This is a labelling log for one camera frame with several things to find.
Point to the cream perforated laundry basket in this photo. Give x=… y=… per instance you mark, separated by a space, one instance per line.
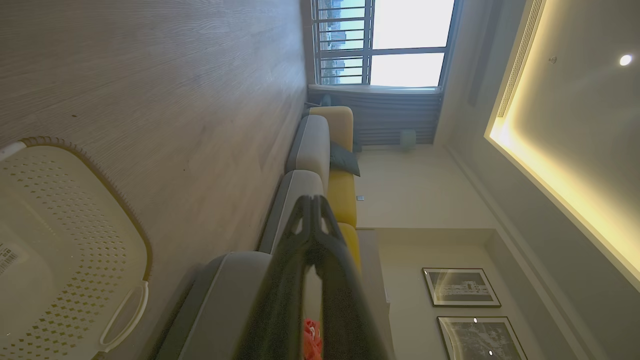
x=75 y=225

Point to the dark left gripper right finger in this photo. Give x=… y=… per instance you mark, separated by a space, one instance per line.
x=345 y=310

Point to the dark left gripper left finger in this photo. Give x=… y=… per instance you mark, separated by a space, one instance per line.
x=280 y=310

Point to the red clothing with grey stripe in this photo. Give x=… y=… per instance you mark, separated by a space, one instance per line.
x=312 y=342

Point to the window with metal railing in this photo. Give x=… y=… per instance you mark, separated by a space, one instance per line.
x=400 y=45

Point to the small grey cylinder bin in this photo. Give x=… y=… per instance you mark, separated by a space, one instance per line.
x=408 y=140

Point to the grey sofa with yellow back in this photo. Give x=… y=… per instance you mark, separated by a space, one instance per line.
x=310 y=145

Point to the long ceiling air vent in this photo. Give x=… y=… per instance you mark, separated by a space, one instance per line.
x=520 y=55

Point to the grey pleated curtain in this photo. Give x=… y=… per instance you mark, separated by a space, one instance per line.
x=390 y=115

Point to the round ceiling spot light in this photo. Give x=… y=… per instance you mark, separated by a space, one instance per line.
x=625 y=60

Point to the white barcode sticker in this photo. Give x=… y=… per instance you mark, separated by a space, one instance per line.
x=7 y=257

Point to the black framed picture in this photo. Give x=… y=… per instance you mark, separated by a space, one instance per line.
x=480 y=340
x=461 y=287

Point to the dark green throw pillow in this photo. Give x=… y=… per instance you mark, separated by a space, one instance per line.
x=344 y=160

